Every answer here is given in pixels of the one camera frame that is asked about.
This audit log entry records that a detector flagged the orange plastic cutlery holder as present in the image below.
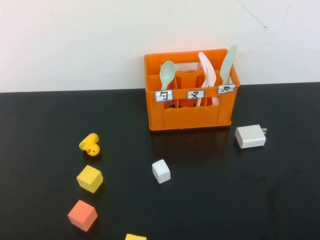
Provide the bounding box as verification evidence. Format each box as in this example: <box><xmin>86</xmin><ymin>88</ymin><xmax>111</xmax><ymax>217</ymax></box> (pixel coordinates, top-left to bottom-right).
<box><xmin>143</xmin><ymin>48</ymin><xmax>241</xmax><ymax>132</ymax></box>

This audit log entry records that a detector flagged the salmon pink foam cube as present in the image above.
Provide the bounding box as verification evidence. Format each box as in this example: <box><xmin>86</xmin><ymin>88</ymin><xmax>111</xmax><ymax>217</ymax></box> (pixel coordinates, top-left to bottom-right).
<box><xmin>67</xmin><ymin>199</ymin><xmax>99</xmax><ymax>233</ymax></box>

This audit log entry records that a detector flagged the pale green plastic spoon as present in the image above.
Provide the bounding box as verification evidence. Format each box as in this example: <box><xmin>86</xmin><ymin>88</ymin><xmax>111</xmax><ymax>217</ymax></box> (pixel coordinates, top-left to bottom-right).
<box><xmin>158</xmin><ymin>60</ymin><xmax>176</xmax><ymax>91</ymax></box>

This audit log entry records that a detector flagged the paper label reading 刀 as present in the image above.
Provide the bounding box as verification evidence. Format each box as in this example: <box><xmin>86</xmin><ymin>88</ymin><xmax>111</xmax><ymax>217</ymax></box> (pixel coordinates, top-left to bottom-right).
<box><xmin>216</xmin><ymin>83</ymin><xmax>237</xmax><ymax>95</ymax></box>

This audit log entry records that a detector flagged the white USB wall charger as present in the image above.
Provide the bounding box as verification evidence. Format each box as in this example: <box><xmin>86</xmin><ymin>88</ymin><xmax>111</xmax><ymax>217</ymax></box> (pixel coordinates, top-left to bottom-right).
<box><xmin>234</xmin><ymin>124</ymin><xmax>268</xmax><ymax>150</ymax></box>

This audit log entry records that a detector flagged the yellow foam cube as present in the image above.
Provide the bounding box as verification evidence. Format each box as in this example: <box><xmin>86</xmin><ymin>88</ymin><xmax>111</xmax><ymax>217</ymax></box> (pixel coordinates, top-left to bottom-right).
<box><xmin>124</xmin><ymin>233</ymin><xmax>148</xmax><ymax>240</ymax></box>
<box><xmin>76</xmin><ymin>164</ymin><xmax>104</xmax><ymax>194</ymax></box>

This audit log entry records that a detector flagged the paper label reading 勺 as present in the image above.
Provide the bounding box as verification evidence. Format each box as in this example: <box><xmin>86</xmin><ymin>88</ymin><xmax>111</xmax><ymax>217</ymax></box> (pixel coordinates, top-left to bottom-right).
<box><xmin>154</xmin><ymin>89</ymin><xmax>174</xmax><ymax>103</ymax></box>

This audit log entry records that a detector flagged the white plastic fork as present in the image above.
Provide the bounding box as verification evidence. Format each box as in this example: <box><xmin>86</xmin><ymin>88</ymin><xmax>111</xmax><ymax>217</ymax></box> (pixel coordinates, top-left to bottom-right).
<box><xmin>195</xmin><ymin>63</ymin><xmax>211</xmax><ymax>108</ymax></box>

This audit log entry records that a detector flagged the yellow rubber duck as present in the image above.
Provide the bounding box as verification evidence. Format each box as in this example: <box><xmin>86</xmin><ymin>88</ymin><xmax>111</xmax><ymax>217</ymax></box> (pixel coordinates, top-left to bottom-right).
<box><xmin>78</xmin><ymin>132</ymin><xmax>101</xmax><ymax>157</ymax></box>

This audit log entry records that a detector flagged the pale green plastic knife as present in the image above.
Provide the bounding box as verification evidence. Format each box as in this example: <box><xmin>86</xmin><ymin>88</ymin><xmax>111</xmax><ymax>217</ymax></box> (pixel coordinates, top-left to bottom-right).
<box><xmin>219</xmin><ymin>44</ymin><xmax>238</xmax><ymax>86</ymax></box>

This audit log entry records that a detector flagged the paper label reading 叉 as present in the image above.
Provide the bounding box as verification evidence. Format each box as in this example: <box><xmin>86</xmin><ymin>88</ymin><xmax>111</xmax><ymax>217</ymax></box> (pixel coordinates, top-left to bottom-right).
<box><xmin>186</xmin><ymin>89</ymin><xmax>206</xmax><ymax>100</ymax></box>

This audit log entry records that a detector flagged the white foam cube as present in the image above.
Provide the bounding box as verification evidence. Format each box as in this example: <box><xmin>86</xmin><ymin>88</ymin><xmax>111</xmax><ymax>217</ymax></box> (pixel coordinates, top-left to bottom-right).
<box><xmin>151</xmin><ymin>158</ymin><xmax>172</xmax><ymax>185</ymax></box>

